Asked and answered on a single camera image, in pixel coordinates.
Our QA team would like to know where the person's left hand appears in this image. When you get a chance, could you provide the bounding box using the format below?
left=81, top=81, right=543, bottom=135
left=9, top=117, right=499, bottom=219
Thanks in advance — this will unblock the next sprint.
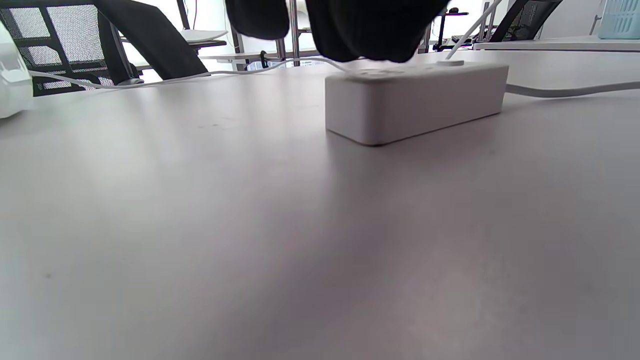
left=224, top=0, right=452, bottom=64

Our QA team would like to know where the white power strip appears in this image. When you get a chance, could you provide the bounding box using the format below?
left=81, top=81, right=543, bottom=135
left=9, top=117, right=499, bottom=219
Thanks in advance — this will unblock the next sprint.
left=324, top=60, right=510, bottom=147

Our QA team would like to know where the white background desk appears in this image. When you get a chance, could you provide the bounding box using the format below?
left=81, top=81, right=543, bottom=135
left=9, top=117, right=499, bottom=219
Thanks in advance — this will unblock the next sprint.
left=179, top=29, right=229, bottom=50

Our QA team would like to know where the white side table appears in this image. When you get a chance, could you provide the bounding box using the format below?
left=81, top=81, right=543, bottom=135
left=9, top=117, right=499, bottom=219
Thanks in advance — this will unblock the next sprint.
left=472, top=35, right=640, bottom=53

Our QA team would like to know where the black mesh office chair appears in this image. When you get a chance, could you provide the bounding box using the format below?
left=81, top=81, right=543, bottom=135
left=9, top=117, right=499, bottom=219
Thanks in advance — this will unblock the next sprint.
left=0, top=0, right=211, bottom=97

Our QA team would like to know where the light blue plastic basket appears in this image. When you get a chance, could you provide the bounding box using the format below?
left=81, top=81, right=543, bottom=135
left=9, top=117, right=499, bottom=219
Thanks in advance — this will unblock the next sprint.
left=597, top=0, right=640, bottom=40

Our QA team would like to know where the white glossy appliance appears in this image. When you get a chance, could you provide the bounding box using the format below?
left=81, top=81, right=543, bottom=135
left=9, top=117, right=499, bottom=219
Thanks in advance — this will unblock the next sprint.
left=0, top=22, right=34, bottom=120

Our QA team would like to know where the metal rack frame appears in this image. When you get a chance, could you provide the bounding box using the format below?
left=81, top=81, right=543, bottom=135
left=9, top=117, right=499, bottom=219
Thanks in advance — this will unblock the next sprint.
left=229, top=0, right=323, bottom=71

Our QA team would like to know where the thin white plug cable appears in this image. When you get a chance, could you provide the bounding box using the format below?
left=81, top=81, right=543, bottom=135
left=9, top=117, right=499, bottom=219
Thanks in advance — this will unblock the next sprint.
left=445, top=0, right=502, bottom=61

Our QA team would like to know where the thick white power strip cord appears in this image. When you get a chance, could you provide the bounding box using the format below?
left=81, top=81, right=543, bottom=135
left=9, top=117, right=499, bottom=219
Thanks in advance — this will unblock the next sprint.
left=505, top=81, right=640, bottom=99

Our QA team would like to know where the long thin white cable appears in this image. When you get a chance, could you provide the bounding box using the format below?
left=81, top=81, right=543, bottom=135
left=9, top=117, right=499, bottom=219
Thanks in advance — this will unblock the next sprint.
left=29, top=56, right=353, bottom=90

